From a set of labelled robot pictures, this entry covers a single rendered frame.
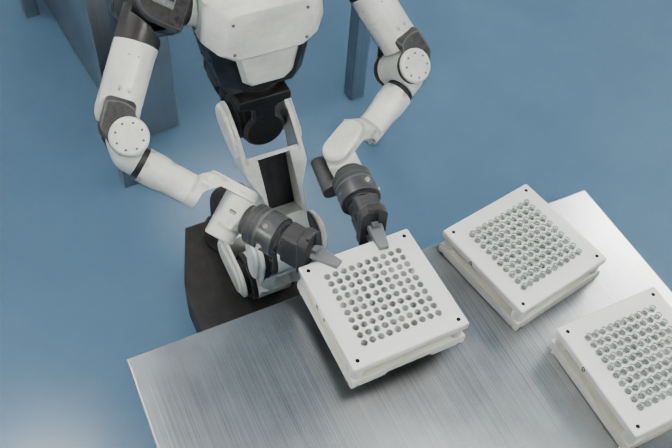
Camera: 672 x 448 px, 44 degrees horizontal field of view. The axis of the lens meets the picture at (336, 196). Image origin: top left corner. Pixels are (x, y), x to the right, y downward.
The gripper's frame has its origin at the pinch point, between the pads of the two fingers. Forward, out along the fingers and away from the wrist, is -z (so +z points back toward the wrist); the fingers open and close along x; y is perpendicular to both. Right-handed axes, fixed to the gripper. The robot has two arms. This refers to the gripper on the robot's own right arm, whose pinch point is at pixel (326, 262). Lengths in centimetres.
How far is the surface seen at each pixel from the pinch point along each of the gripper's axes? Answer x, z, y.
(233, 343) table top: 10.9, 8.4, 20.0
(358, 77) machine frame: 83, 69, -137
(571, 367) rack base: 9, -50, -11
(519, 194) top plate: 3.5, -23.9, -41.9
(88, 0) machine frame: 13, 111, -48
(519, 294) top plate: 4.0, -34.8, -17.7
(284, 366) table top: 11.1, -2.7, 18.5
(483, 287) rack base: 8.5, -27.3, -18.4
